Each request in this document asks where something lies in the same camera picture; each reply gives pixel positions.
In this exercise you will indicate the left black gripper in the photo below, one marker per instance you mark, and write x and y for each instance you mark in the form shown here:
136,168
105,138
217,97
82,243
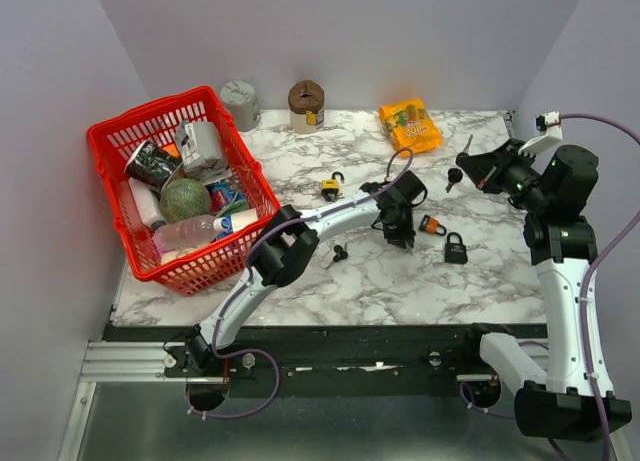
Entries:
405,234

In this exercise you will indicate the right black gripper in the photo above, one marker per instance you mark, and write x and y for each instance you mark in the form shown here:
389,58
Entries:
482,168

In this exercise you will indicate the silver key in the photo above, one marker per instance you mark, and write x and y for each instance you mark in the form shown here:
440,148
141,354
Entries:
467,145

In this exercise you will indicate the black head key pair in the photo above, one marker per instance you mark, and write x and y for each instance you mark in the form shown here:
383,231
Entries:
454,176

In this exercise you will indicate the black key bunch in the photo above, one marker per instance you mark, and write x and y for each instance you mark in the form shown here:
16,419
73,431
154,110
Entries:
340,253

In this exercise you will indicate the yellow padlock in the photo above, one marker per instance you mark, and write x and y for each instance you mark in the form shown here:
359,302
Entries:
330,188

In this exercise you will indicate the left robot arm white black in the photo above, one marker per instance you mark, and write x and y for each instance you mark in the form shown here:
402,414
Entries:
284,248

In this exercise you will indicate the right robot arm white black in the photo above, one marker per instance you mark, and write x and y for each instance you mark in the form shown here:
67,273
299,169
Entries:
573,397

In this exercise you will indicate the orange padlock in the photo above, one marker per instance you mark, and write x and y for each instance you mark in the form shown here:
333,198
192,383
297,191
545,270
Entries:
431,225

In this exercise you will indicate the black padlock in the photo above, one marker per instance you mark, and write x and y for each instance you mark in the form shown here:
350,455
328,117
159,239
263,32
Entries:
455,251

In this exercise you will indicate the orange snack bag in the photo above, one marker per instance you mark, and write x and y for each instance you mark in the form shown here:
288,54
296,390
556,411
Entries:
407,124

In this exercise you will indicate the brown lidded white jar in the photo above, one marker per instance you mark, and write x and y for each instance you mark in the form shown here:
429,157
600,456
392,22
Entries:
306,101

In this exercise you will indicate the blue snack packet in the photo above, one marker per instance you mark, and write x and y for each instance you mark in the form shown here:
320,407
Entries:
226,197

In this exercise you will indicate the grey marbled cylinder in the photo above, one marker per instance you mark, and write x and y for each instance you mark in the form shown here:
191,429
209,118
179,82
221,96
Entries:
240,100

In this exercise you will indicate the clear plastic bottle blue label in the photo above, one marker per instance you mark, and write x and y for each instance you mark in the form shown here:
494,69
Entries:
203,229

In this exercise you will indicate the red plastic basket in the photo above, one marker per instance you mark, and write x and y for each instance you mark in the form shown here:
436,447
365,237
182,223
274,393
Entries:
113,142

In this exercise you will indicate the green melon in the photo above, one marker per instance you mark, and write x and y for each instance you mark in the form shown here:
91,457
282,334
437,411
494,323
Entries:
184,198

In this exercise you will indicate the grey white carton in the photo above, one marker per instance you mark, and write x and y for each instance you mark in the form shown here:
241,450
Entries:
200,148

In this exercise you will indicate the pink bottle in basket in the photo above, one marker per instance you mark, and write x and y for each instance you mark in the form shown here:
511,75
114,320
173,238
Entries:
174,255

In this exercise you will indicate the black patterned cup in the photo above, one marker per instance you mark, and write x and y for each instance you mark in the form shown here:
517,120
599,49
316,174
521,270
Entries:
153,166

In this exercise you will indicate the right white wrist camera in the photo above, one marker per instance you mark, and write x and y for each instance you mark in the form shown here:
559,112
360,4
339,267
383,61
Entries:
549,128

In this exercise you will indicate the black mounting rail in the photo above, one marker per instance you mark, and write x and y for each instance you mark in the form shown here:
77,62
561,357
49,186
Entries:
336,361

